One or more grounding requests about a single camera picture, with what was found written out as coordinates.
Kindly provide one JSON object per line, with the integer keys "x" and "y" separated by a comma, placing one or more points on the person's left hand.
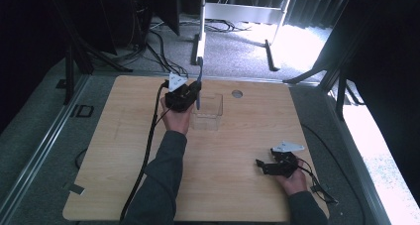
{"x": 177, "y": 120}

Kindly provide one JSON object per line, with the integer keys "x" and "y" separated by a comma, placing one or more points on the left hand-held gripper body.
{"x": 180, "y": 94}

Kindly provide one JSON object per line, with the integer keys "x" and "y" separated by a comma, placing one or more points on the grey tape piece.
{"x": 77, "y": 188}

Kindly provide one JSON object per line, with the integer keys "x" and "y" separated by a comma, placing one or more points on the person's right hand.
{"x": 293, "y": 181}

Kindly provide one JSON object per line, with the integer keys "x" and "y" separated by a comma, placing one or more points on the white desk frame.
{"x": 211, "y": 13}

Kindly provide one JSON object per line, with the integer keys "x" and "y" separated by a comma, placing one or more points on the blue toothbrush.
{"x": 199, "y": 71}

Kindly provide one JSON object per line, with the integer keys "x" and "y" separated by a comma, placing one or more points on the clear plastic cup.
{"x": 208, "y": 114}

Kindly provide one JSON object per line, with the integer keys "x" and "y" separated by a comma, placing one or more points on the aluminium floor rail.
{"x": 34, "y": 154}

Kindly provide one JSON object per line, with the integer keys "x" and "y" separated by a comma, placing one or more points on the grey table grommet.
{"x": 237, "y": 93}

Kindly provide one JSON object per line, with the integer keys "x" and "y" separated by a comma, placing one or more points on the black metal stand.
{"x": 71, "y": 58}
{"x": 332, "y": 74}

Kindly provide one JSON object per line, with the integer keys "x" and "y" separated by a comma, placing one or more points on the black floor bracket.
{"x": 84, "y": 111}

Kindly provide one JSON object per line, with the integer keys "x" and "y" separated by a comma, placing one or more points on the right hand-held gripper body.
{"x": 284, "y": 160}

